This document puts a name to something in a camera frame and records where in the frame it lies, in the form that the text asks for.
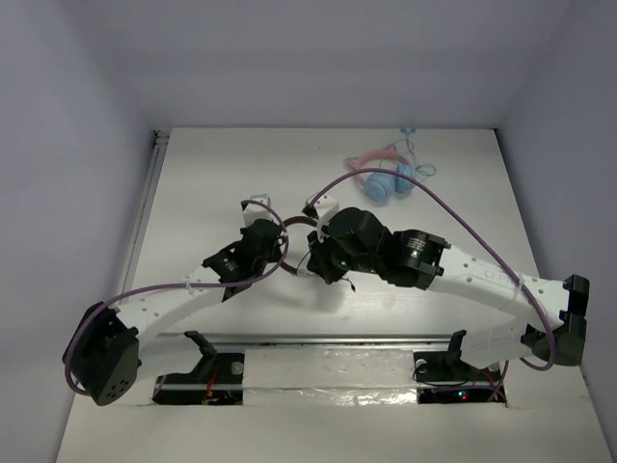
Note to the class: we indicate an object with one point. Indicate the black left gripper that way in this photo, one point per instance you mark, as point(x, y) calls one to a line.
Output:
point(274, 236)

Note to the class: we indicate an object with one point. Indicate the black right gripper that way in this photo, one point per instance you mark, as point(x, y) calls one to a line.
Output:
point(319, 258)

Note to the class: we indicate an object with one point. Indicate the brown silver headphones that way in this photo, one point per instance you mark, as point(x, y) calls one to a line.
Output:
point(299, 248)

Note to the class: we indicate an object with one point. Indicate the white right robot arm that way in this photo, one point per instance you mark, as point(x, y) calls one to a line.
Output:
point(547, 316)

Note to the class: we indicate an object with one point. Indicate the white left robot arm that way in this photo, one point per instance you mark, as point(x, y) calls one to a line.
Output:
point(109, 349)

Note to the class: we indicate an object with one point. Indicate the pink blue cat-ear headphones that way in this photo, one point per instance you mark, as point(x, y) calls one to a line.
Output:
point(379, 186)

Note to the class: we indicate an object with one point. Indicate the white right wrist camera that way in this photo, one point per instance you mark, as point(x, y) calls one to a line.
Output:
point(321, 208)

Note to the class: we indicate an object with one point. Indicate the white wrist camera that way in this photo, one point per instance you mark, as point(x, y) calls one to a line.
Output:
point(256, 208)
point(321, 208)

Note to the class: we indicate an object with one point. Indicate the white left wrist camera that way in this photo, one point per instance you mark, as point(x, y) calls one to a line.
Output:
point(256, 208)

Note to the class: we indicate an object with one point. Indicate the aluminium front rail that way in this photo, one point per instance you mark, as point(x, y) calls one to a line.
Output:
point(325, 339)

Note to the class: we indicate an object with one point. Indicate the aluminium rail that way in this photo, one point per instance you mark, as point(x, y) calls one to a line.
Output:
point(130, 260)
point(325, 339)

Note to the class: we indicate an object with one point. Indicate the aluminium left side rail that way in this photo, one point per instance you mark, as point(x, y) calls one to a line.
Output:
point(130, 260)

